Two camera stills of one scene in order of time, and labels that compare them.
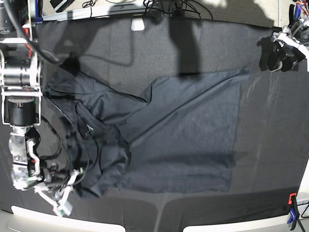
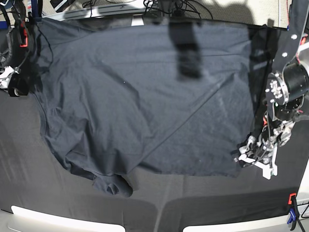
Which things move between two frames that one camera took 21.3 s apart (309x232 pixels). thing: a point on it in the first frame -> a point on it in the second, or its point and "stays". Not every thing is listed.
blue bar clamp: (38, 20) -> (37, 8)
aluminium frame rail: (116, 9) stays
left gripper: (24, 170) -> (18, 85)
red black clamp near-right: (290, 195) stays
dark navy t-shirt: (183, 139) stays
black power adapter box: (61, 5) stays
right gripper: (284, 36) -> (273, 134)
